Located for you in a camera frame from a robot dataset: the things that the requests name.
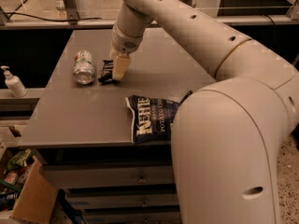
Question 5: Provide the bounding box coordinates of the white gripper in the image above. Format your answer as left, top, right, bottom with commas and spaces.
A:
109, 24, 143, 80

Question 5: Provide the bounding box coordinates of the black rxbar chocolate bar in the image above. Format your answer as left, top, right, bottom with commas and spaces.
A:
98, 60, 115, 85

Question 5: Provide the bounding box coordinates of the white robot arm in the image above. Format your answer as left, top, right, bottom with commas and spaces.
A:
111, 0, 299, 224

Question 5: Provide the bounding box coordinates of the silver green 7up can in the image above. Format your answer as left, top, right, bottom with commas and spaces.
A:
73, 49, 95, 85

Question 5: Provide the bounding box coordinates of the blue kettle chips bag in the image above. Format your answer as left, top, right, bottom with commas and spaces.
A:
125, 91, 192, 145

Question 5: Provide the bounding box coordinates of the grey drawer cabinet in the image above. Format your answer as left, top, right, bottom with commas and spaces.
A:
17, 26, 217, 224

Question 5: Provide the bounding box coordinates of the white pump sanitizer bottle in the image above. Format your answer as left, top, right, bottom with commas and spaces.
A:
1, 65, 27, 98

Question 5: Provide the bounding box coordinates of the grey top drawer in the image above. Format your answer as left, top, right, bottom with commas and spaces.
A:
40, 161, 174, 189

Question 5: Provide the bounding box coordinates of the grey drawer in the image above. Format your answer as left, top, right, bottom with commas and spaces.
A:
66, 189, 178, 209
40, 161, 174, 189
83, 205, 181, 224

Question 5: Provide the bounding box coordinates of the green snack bag in box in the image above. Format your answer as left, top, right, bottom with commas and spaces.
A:
7, 149, 32, 172

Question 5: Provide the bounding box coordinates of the grey middle drawer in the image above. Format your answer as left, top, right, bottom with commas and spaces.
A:
66, 189, 178, 209

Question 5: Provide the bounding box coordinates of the grey bottom drawer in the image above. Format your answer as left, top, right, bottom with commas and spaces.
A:
83, 205, 181, 224

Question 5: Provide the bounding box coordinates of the brown cardboard box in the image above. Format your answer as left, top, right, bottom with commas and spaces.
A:
0, 157, 58, 224

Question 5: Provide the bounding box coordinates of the black cable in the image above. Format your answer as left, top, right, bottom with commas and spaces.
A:
5, 0, 103, 23

